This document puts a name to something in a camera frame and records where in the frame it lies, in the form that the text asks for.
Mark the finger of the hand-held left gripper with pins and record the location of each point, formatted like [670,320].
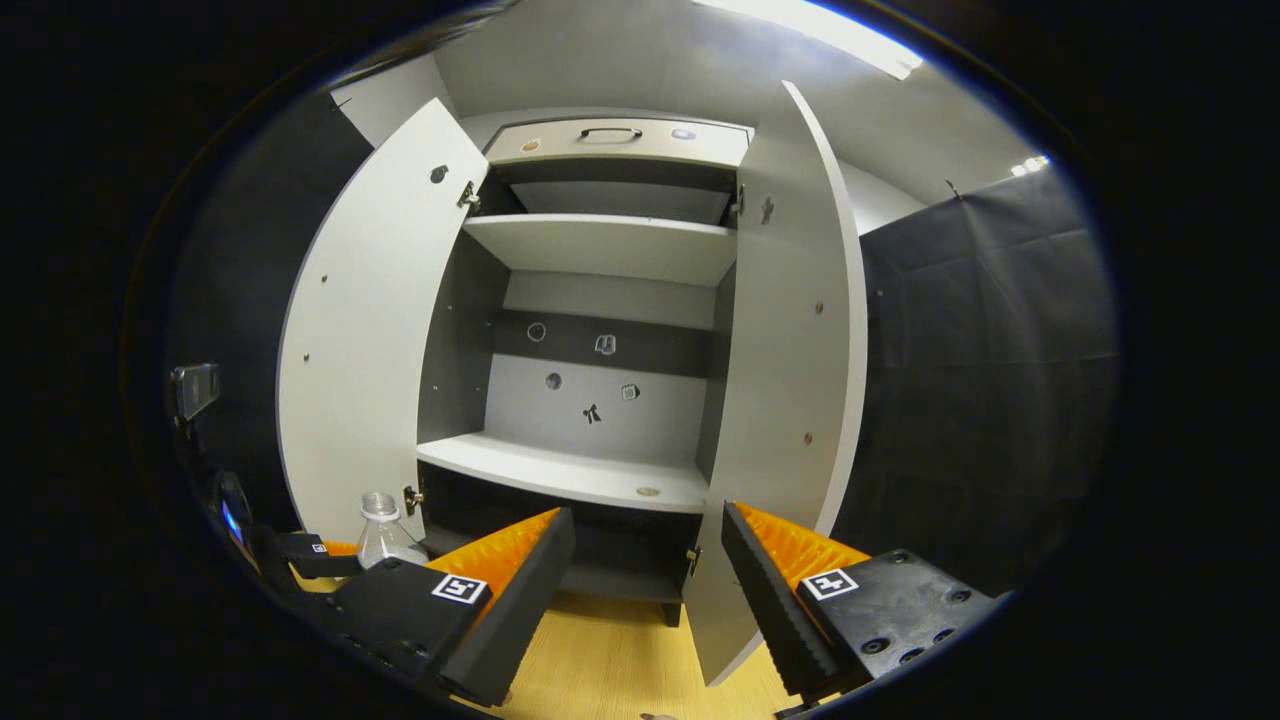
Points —
[310,560]

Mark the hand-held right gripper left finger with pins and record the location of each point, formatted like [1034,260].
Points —
[520,610]

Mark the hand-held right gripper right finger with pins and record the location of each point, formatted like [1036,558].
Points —
[770,610]

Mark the clear bottle with green label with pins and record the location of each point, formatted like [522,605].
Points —
[385,545]

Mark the white cabinet door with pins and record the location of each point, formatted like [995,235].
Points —
[370,330]
[780,330]

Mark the white and grey cabinet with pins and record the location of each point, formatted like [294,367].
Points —
[660,410]

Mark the white cabinet shelf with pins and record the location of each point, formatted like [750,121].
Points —
[600,245]

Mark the small grey device on stand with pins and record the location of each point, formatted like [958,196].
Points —
[195,388]

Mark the small ceiling light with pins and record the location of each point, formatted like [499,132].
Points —
[1030,166]

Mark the long ceiling light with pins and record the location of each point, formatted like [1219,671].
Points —
[830,35]

